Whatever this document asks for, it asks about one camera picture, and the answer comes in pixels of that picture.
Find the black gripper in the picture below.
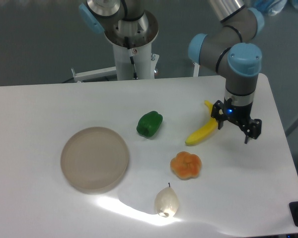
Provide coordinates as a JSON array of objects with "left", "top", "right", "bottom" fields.
[{"left": 211, "top": 93, "right": 262, "bottom": 144}]

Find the yellow banana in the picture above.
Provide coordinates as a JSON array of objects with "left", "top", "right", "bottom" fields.
[{"left": 185, "top": 100, "right": 218, "bottom": 146}]

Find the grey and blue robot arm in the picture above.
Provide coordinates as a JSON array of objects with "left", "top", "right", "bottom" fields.
[{"left": 79, "top": 0, "right": 264, "bottom": 139}]

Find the orange knotted bread roll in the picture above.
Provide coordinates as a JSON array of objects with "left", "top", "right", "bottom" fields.
[{"left": 170, "top": 151, "right": 202, "bottom": 180}]

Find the green bell pepper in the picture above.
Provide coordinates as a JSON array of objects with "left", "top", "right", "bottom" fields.
[{"left": 136, "top": 111, "right": 163, "bottom": 138}]

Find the pale white pear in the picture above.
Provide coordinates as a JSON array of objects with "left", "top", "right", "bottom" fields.
[{"left": 154, "top": 183, "right": 180, "bottom": 218}]

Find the blue plastic bag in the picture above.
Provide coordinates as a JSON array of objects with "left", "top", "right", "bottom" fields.
[{"left": 250, "top": 0, "right": 288, "bottom": 16}]

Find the beige round plate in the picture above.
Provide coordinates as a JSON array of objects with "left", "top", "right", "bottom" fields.
[{"left": 60, "top": 127, "right": 130, "bottom": 194}]

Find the white right mounting bracket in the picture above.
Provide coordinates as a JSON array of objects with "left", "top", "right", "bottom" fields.
[{"left": 193, "top": 62, "right": 200, "bottom": 77}]

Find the white mounting bracket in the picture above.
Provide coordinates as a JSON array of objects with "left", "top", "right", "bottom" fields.
[
  {"left": 71, "top": 66, "right": 116, "bottom": 82},
  {"left": 193, "top": 62, "right": 200, "bottom": 77}
]

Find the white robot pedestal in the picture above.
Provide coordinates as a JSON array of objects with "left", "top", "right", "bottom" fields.
[{"left": 103, "top": 12, "right": 160, "bottom": 81}]

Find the white left mounting bracket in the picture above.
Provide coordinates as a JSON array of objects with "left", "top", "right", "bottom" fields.
[{"left": 71, "top": 66, "right": 116, "bottom": 82}]

